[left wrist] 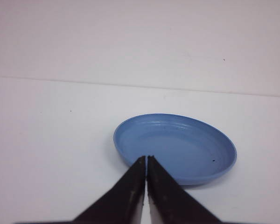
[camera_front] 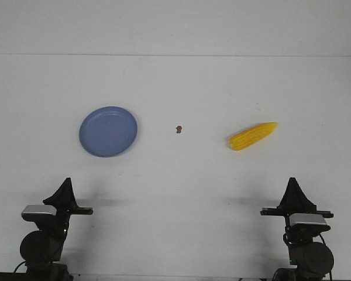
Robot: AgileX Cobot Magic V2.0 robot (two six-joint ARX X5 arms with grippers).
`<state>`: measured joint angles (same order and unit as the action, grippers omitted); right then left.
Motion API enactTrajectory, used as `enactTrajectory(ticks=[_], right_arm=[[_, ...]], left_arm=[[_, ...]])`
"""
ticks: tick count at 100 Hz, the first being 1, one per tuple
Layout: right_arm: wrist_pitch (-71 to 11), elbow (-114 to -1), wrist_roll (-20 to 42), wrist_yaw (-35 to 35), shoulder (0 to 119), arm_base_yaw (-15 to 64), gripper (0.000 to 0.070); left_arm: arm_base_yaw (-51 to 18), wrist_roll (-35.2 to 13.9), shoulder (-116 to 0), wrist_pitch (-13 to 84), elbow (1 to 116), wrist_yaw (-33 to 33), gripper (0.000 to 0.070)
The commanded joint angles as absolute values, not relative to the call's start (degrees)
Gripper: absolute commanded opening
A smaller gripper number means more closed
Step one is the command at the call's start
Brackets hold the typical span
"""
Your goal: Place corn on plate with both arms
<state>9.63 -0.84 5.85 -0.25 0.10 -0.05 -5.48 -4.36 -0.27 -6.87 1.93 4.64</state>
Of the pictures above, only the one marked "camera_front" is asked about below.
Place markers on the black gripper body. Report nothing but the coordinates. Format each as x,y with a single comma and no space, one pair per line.
64,213
282,213

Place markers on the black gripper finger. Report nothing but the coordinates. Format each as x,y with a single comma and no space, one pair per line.
63,197
294,199

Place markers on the yellow corn cob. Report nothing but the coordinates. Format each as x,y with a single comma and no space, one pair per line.
252,135

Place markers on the blue round plate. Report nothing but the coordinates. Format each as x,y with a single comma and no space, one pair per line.
108,131

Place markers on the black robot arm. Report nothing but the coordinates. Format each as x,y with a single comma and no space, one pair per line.
42,249
311,258

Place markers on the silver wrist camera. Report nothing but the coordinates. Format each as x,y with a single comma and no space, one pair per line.
35,213
314,223

